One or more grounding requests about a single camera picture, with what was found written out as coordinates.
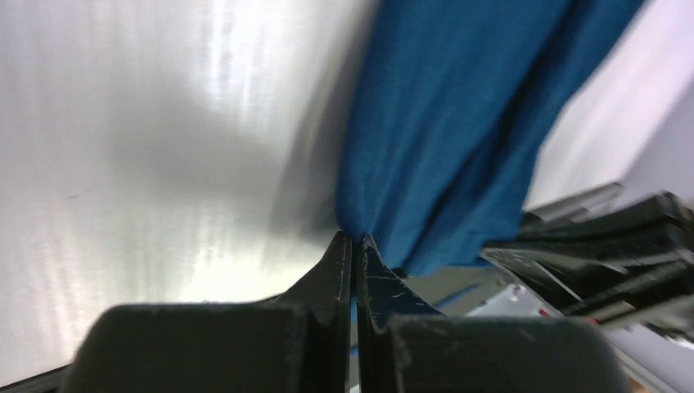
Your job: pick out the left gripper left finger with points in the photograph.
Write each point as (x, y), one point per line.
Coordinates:
(295, 342)

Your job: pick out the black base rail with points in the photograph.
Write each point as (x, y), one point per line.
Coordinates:
(634, 265)

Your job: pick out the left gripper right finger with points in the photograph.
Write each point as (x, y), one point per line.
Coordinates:
(406, 345)

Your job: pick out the blue t shirt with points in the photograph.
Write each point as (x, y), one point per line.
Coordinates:
(454, 102)

